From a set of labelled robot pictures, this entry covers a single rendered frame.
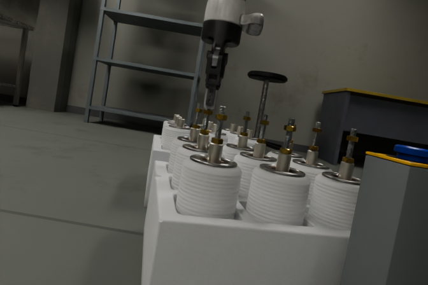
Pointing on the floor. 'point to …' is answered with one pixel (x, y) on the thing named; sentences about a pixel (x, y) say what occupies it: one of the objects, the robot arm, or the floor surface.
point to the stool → (265, 97)
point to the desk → (369, 119)
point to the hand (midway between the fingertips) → (210, 98)
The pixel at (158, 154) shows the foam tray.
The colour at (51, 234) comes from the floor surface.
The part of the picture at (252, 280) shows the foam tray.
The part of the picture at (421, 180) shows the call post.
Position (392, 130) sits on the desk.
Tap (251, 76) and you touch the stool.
